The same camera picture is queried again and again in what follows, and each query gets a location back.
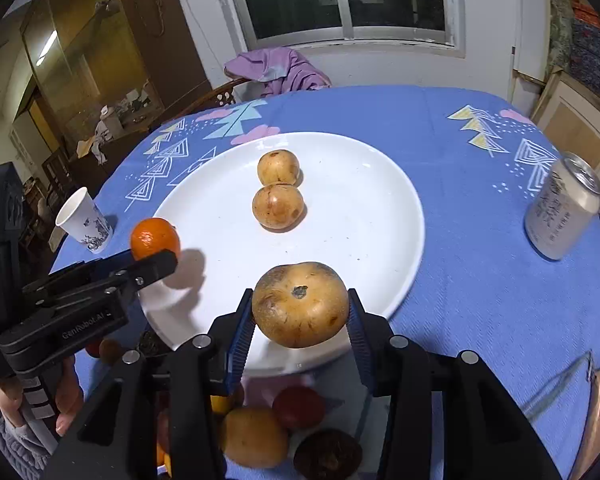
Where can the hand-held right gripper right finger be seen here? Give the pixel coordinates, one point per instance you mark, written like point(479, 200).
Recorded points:
point(358, 347)

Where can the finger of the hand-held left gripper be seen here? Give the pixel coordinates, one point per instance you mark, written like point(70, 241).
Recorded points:
point(155, 266)
point(100, 266)

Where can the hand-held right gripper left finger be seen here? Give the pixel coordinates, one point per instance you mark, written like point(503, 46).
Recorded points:
point(240, 345)

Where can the orange mandarin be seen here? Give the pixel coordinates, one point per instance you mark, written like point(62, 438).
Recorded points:
point(112, 351)
point(152, 237)

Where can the dark water chestnut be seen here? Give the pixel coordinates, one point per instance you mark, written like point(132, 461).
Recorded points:
point(327, 455)
point(150, 344)

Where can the white plate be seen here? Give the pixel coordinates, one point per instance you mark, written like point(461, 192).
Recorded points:
point(360, 220)

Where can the person's left hand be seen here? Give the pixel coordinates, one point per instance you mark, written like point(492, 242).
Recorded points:
point(69, 395)

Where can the white printed paper cup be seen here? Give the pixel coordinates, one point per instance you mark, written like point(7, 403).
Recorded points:
point(82, 220)

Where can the dark red tomato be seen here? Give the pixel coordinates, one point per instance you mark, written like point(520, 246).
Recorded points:
point(298, 406)

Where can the dark wooden chair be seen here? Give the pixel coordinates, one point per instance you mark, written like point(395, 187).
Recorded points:
point(57, 175)

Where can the crumpled paper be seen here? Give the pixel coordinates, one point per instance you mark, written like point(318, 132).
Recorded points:
point(94, 146)

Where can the wicker chair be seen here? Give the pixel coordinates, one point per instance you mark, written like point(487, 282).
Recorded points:
point(220, 91)

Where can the wooden glass cabinet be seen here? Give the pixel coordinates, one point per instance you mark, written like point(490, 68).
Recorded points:
point(105, 50)

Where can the purple cloth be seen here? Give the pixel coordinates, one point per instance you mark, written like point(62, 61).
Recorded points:
point(280, 67)

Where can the white drink can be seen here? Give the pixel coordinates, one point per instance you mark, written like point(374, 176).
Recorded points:
point(555, 210)

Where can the white framed window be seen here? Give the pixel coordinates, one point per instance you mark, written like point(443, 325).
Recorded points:
point(330, 0)

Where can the white door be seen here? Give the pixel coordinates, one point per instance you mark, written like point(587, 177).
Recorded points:
point(530, 35)

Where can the stack of patterned boxes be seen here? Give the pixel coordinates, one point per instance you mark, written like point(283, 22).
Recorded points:
point(595, 60)

